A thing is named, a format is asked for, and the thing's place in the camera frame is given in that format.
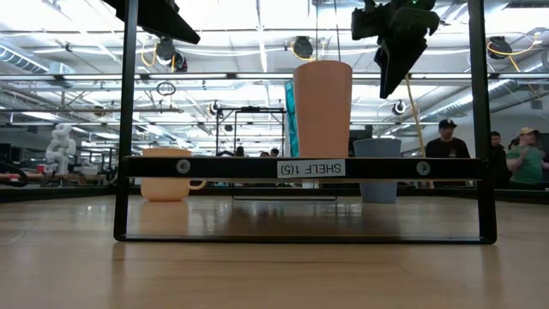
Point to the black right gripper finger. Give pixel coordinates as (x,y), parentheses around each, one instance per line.
(403,47)

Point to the white shelf label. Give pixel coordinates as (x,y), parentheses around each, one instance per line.
(311,168)

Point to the wooden shelf with black frame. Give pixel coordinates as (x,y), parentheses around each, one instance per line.
(240,168)

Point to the blue ribbed plastic cup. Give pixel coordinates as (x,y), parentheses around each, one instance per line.
(377,148)

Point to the tall teal plastic tumbler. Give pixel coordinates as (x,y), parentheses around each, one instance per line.
(291,124)

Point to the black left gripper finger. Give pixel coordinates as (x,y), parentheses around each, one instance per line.
(163,19)

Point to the orange plastic cup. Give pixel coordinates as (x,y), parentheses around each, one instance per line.
(321,111)

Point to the person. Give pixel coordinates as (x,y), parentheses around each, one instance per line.
(525,165)
(273,153)
(498,159)
(447,148)
(239,152)

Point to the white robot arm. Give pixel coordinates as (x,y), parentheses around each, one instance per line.
(60,148)

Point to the black table frame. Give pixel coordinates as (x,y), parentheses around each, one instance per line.
(64,194)

